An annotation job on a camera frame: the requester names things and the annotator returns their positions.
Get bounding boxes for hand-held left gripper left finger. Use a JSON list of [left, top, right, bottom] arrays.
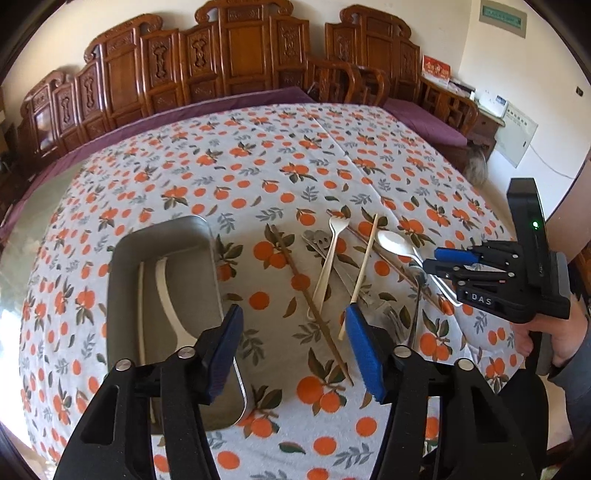
[[53, 304, 245, 480]]

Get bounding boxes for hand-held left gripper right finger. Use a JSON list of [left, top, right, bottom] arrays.
[[344, 305, 532, 480]]

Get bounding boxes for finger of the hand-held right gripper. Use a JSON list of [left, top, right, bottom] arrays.
[[434, 242, 522, 267], [422, 258, 520, 291]]

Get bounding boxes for white plastic spoon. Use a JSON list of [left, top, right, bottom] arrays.
[[377, 230, 462, 308], [154, 258, 200, 356]]

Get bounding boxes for dark brown chopstick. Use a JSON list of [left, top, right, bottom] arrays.
[[269, 224, 355, 387], [326, 209, 443, 309]]

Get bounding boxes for light wooden chopstick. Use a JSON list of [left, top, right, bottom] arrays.
[[338, 212, 379, 342], [137, 261, 148, 366]]

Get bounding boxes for white plastic fork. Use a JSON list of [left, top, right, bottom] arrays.
[[306, 216, 345, 321]]

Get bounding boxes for rectangular metal tray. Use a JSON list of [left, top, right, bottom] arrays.
[[106, 215, 252, 435]]

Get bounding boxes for person's right forearm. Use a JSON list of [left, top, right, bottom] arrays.
[[547, 342, 591, 462]]

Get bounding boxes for person's right hand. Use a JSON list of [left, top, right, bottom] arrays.
[[512, 300, 591, 365]]

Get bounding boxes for metal spoon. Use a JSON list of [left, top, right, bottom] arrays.
[[406, 268, 428, 347]]

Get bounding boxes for grey furry thing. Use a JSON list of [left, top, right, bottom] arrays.
[[463, 141, 490, 185]]

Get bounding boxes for grey electrical panel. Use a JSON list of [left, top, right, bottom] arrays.
[[494, 102, 540, 169]]

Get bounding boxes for wooden side table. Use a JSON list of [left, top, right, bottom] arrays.
[[468, 104, 505, 160]]

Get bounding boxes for short purple seat cushion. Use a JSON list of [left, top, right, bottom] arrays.
[[383, 98, 468, 149]]

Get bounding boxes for white papers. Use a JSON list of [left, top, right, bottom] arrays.
[[449, 78, 477, 100]]

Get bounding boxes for wooden chair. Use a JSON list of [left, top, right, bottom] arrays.
[[305, 55, 363, 104], [355, 65, 392, 108]]

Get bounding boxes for orange print tablecloth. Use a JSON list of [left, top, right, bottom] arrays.
[[18, 104, 532, 480]]

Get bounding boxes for short carved wooden sofa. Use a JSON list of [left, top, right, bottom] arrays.
[[325, 4, 480, 137]]

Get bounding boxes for long purple seat cushion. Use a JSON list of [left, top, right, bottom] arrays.
[[0, 85, 319, 245]]

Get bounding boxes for long carved wooden sofa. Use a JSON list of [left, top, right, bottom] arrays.
[[18, 0, 319, 158]]

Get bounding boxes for dark wooden furniture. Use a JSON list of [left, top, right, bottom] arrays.
[[0, 117, 26, 222]]

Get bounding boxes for white wall cable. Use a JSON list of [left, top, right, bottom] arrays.
[[529, 143, 573, 180]]

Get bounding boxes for green framed wall panel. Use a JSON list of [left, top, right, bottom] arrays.
[[478, 0, 528, 40]]

